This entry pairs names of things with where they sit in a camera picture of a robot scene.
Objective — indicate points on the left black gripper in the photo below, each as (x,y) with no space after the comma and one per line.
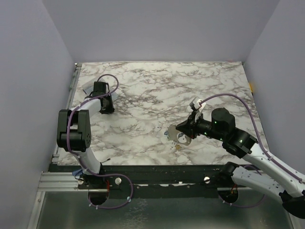
(110,109)

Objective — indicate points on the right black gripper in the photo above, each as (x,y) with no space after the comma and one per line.
(193,126)

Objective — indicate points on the keyring bunch with keys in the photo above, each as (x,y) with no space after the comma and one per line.
(178,139)

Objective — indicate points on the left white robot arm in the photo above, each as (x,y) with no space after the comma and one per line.
(74,128)

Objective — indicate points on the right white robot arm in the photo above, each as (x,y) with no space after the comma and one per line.
(281,182)

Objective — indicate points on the clear plastic organizer box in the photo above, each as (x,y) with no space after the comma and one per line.
(95,88)

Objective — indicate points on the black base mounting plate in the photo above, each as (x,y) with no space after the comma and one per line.
(156,181)

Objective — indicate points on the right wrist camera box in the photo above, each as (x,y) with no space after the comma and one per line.
(197,104)

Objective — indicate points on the aluminium extrusion rail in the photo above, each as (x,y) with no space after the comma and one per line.
(57,182)

